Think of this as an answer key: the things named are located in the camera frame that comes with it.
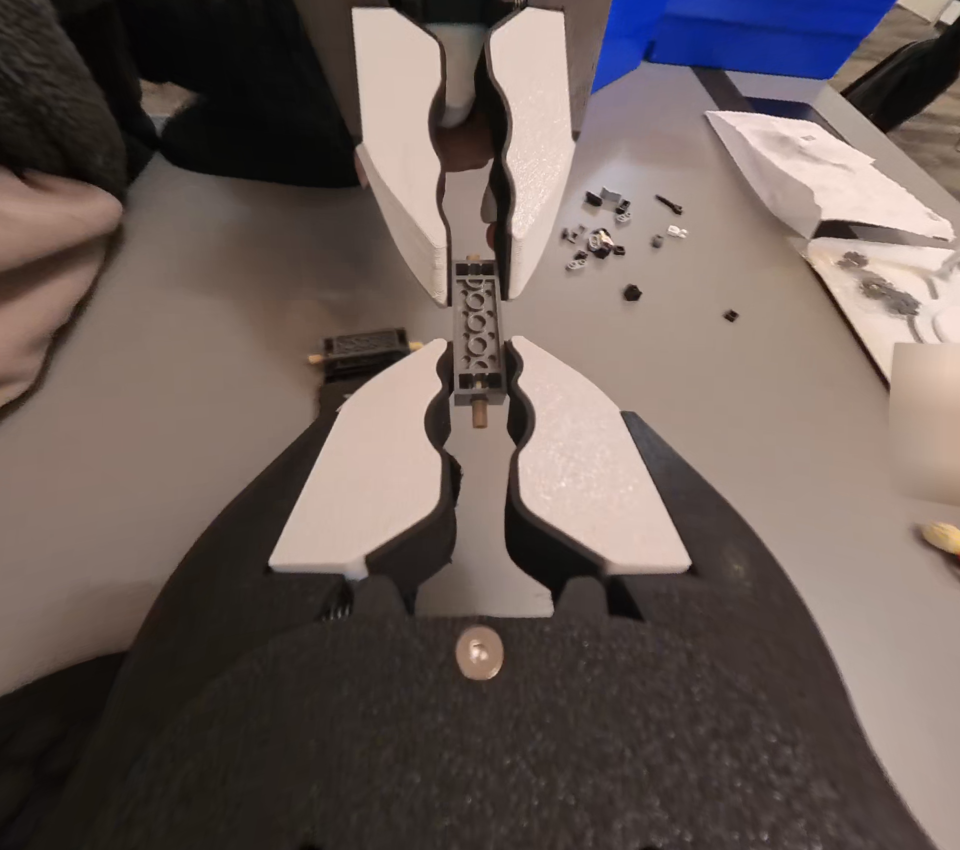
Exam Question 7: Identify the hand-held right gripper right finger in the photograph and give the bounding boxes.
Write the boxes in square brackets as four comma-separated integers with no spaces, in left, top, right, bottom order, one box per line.
[504,337,691,594]

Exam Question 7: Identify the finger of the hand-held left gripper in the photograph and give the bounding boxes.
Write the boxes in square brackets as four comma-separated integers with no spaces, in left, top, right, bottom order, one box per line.
[351,6,456,308]
[486,6,577,302]

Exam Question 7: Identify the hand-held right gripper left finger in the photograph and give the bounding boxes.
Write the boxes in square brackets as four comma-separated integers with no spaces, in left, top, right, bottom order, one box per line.
[268,338,461,594]

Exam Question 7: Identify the dark toy brick assembly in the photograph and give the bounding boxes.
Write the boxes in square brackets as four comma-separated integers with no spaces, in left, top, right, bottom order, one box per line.
[307,328,423,408]

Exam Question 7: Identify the dark grey toy axle brick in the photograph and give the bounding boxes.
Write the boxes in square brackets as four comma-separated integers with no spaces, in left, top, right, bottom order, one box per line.
[452,259,506,407]

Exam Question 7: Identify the grey desk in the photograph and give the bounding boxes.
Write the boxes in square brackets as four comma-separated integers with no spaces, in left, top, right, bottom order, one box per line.
[0,66,960,850]

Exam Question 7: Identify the person's left hand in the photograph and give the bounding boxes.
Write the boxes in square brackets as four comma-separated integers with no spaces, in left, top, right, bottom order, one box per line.
[438,113,502,252]

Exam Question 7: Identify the blue storage bin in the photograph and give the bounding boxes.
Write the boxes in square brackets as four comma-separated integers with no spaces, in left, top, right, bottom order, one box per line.
[585,0,684,93]

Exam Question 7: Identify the scattered small toy bricks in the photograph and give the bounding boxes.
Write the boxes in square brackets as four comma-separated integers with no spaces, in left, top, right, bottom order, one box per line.
[562,186,740,326]

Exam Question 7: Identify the white printed paper bag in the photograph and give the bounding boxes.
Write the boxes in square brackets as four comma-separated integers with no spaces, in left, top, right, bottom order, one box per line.
[705,109,957,243]

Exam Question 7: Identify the clear bag of black gears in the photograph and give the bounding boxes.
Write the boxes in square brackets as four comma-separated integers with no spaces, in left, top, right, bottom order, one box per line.
[798,238,960,348]

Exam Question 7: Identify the person's black fleece jacket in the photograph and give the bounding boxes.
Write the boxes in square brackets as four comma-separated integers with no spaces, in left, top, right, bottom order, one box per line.
[0,0,159,198]

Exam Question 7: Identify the red toy minifigure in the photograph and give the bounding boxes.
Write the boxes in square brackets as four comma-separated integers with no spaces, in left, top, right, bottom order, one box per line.
[918,520,960,560]

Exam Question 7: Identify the black backpack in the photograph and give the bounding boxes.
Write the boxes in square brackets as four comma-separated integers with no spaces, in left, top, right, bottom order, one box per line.
[840,28,960,134]

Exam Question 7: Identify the white book stand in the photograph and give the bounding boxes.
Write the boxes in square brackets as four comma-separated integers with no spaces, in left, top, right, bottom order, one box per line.
[813,250,960,386]

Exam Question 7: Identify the person's beige shirt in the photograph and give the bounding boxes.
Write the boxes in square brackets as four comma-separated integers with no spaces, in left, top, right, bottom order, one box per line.
[0,171,125,408]

